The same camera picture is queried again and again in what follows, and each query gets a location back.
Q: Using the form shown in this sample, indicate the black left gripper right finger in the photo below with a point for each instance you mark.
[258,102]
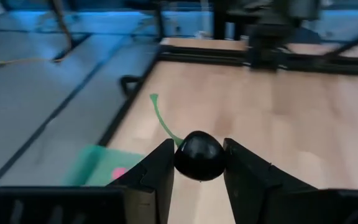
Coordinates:
[259,199]

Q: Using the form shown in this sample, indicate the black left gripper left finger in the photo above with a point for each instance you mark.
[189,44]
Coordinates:
[148,199]

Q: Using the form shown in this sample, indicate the black cherry green stem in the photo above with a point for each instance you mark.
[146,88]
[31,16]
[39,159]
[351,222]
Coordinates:
[199,155]

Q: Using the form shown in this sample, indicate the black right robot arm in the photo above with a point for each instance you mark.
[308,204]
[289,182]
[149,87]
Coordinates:
[264,46]

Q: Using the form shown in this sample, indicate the teal translucent plastic container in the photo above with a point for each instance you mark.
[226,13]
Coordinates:
[98,165]

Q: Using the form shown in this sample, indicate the black bracket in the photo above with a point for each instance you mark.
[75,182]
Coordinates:
[127,79]

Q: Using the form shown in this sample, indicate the black table frame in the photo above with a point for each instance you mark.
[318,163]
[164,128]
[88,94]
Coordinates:
[204,56]

